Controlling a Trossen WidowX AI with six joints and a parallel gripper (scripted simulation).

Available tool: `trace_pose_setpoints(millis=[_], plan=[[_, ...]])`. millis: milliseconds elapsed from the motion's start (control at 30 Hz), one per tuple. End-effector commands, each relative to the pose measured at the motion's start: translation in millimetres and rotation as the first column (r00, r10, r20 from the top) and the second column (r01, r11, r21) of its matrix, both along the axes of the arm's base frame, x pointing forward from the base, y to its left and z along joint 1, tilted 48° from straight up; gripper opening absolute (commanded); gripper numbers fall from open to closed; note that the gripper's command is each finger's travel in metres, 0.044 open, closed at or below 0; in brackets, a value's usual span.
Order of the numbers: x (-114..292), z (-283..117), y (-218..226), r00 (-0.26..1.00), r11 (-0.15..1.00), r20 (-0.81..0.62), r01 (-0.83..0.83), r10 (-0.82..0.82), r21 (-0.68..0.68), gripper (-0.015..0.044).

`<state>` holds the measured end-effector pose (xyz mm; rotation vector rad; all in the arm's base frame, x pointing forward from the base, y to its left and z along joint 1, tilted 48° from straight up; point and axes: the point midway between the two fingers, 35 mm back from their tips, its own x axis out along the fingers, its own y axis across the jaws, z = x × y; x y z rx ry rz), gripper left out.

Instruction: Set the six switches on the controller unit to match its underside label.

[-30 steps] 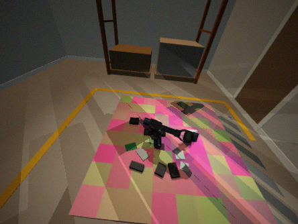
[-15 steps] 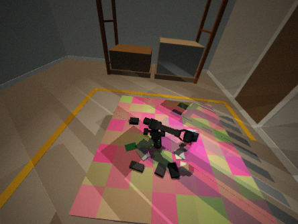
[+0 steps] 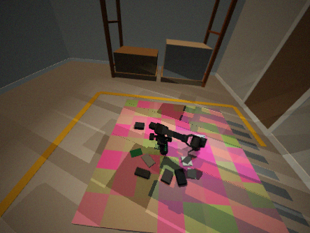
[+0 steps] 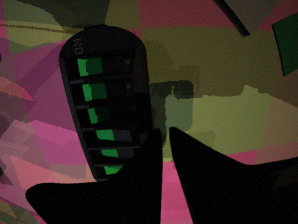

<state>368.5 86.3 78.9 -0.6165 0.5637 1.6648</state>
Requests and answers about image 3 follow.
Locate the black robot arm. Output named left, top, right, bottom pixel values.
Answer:
left=149, top=122, right=207, bottom=149

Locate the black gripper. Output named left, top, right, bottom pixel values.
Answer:
left=149, top=133, right=172, bottom=142

